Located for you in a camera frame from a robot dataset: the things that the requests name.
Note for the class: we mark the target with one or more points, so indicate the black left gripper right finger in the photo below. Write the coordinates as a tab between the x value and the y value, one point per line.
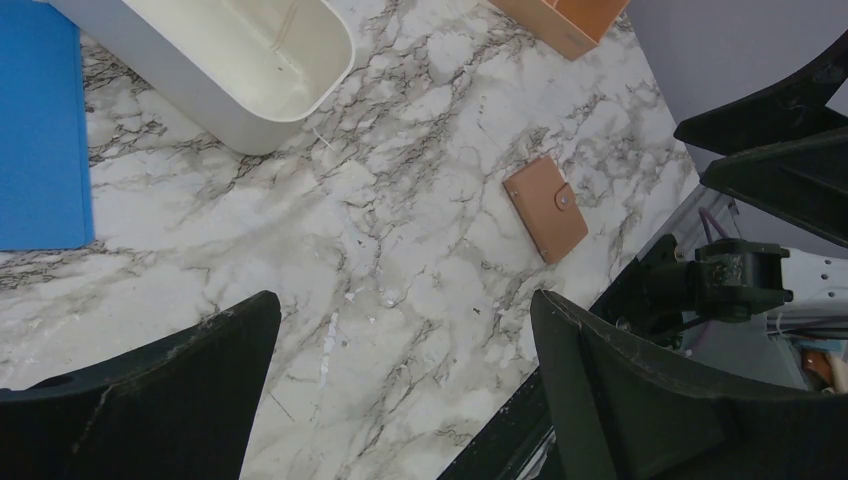
625	408

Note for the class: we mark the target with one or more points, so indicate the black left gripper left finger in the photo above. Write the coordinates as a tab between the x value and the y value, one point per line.
181	407

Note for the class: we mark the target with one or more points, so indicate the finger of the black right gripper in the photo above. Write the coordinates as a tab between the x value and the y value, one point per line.
803	182
791	109

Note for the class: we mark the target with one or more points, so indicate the tan leather card holder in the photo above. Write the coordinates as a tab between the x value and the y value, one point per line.
547	206

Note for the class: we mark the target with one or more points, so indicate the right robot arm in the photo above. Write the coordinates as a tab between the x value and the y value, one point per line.
732	280

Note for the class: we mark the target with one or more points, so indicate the orange desk organizer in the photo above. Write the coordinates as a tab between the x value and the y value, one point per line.
571	27

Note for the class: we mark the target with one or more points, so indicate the blue folder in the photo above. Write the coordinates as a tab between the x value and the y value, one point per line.
46	201

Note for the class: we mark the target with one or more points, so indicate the white oblong plastic tray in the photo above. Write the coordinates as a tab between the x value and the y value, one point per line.
248	72

